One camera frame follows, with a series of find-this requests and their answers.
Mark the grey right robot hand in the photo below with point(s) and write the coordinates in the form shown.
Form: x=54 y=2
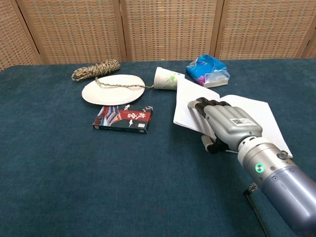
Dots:
x=229 y=123

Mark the white lined notebook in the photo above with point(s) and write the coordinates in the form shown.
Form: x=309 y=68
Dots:
x=190 y=111

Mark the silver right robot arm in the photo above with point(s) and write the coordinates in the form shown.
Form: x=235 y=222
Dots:
x=281 y=172

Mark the blue tissue pack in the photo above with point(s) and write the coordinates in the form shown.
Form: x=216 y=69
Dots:
x=202 y=70

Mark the paper cup with green flower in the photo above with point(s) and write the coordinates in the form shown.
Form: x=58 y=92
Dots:
x=163 y=79

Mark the black red printed box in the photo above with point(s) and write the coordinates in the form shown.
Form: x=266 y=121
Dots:
x=126 y=119

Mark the white paper plate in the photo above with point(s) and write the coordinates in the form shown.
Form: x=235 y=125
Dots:
x=116 y=93

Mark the woven folding screen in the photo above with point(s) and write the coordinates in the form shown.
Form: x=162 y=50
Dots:
x=158 y=29

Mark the dark teal table cloth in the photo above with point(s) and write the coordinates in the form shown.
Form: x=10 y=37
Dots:
x=74 y=172

